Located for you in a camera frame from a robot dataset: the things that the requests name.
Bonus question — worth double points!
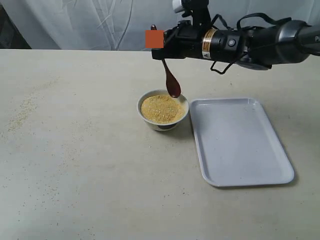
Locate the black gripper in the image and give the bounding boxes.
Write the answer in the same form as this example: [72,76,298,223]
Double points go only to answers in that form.
[145,20,246,62]

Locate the brown wooden spoon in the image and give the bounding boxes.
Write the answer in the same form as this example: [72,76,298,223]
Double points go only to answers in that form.
[150,24,181,98]

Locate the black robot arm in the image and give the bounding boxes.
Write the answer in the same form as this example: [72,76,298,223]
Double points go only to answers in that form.
[151,20,320,71]

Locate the yellow-brown granular powder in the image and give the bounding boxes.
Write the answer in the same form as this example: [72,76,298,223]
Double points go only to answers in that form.
[140,94,186,124]

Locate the white ceramic bowl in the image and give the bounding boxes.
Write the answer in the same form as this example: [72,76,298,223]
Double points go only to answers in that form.
[137,89,189,132]

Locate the white backdrop cloth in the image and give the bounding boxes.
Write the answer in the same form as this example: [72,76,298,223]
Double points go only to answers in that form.
[0,0,320,51]

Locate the white plastic tray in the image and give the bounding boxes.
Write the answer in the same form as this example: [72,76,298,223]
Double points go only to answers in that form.
[189,97,295,188]

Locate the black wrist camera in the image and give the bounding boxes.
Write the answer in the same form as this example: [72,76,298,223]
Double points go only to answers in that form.
[172,0,211,28]

